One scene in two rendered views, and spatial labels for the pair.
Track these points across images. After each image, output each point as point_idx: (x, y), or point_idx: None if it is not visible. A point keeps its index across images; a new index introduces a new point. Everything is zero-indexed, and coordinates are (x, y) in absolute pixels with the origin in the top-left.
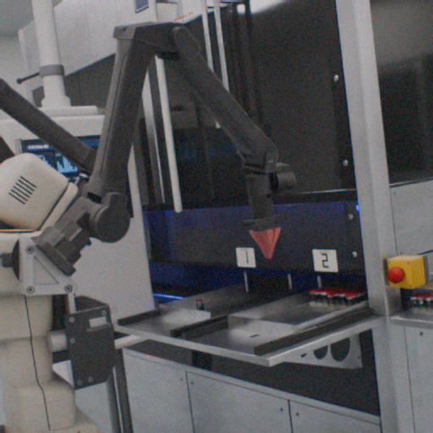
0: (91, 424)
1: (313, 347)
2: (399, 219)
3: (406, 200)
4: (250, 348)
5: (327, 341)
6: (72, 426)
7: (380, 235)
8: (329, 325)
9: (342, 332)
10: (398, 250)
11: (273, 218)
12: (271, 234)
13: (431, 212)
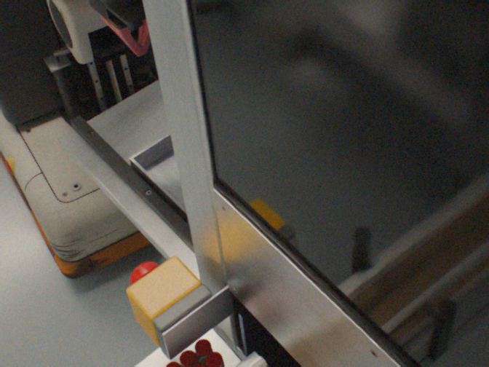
0: (67, 15)
1: (108, 195)
2: (234, 252)
3: (254, 249)
4: (120, 118)
5: (126, 214)
6: (57, 0)
7: (189, 221)
8: (156, 210)
9: (148, 234)
10: (230, 282)
11: (107, 8)
12: (110, 27)
13: (330, 349)
